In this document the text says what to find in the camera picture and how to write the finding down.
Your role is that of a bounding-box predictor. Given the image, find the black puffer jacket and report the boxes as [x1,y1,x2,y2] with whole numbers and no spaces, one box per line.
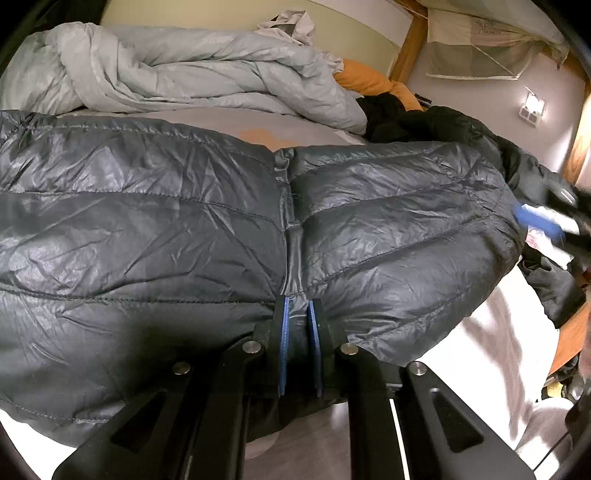
[0,110,527,448]

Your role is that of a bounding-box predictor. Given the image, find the dark green padded jacket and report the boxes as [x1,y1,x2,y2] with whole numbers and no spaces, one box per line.
[358,92,587,328]

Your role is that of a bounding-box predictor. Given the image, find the white wall socket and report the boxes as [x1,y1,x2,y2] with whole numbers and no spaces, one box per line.
[519,90,546,126]

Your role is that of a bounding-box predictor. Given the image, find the translucent umbrella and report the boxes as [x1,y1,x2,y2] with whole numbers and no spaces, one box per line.
[418,0,571,81]

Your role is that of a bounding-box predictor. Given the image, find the light grey duvet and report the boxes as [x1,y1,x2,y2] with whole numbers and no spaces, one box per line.
[0,23,368,136]

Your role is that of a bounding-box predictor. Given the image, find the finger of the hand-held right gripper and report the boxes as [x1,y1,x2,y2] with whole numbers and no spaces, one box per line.
[512,202,578,245]

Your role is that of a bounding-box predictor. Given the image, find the pale pink cloth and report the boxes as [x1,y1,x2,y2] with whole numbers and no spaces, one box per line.
[524,226,571,268]

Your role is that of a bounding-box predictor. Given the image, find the crumpled lilac cloth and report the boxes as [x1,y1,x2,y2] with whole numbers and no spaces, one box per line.
[255,10,345,75]

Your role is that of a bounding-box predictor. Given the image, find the wooden post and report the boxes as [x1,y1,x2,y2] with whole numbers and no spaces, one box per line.
[388,11,430,86]
[562,80,591,185]

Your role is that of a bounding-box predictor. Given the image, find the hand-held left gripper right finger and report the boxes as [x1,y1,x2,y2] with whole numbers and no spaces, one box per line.
[307,299,539,480]

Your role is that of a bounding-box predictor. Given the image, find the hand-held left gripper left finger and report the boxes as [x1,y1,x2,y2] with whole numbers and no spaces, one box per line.
[51,295,291,480]

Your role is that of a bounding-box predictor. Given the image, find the orange pillow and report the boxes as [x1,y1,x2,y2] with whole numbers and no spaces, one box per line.
[333,59,423,112]

